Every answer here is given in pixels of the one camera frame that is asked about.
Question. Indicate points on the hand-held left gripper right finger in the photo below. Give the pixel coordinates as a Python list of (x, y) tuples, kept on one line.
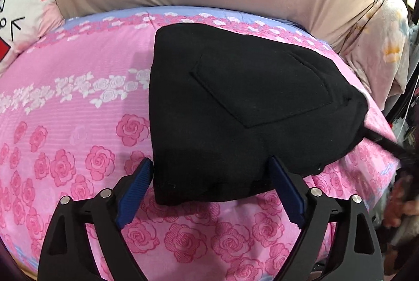
[(286, 189)]

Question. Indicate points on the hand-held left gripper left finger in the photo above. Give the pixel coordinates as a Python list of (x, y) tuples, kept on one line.
[(136, 189)]

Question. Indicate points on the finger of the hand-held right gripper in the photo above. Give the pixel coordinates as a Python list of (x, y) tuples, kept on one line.
[(383, 142)]

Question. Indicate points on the black pants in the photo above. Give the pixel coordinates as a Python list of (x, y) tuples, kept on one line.
[(242, 111)]

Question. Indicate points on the pink rose-print bedsheet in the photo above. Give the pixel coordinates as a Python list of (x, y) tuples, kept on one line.
[(81, 111)]

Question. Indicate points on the pale floral blanket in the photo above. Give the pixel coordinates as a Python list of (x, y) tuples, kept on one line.
[(383, 39)]

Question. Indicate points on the white cartoon rabbit pillow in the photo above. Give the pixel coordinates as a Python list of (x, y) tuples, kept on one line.
[(23, 12)]

